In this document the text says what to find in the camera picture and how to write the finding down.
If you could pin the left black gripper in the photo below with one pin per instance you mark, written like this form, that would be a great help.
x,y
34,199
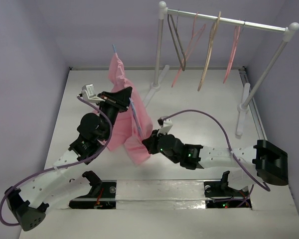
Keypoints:
x,y
119,100

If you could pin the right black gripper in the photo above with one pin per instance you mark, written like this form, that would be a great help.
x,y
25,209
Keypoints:
x,y
151,143

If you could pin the blue wire hanger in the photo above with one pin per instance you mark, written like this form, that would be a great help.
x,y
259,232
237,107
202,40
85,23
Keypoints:
x,y
118,77

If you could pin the pink t shirt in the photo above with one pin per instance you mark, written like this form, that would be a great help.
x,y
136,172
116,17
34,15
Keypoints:
x,y
133,126

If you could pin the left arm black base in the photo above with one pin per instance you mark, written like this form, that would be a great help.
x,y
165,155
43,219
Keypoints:
x,y
102,194

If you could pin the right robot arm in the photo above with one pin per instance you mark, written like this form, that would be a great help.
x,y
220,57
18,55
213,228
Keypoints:
x,y
262,162

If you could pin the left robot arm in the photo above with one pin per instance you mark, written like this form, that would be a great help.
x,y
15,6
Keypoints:
x,y
69,177

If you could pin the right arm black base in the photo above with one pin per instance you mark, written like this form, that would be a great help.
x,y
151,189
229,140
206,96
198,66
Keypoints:
x,y
218,195

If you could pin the thin pink hanger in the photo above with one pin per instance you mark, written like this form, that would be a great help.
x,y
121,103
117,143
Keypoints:
x,y
195,37

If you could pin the brown grey hanger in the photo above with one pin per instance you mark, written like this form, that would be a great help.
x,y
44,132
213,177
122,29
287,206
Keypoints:
x,y
176,42

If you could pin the beige wooden hanger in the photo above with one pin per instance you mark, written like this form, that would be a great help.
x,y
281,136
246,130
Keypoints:
x,y
212,34

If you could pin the thick pink hanger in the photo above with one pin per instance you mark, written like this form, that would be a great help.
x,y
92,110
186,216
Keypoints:
x,y
233,52

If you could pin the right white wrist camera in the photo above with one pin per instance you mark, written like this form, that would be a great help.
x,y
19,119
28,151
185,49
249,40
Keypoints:
x,y
165,125

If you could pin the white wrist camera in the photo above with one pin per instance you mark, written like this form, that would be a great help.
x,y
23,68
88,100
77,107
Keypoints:
x,y
88,94
165,125

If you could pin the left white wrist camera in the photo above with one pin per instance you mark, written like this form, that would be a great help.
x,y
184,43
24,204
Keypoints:
x,y
88,94

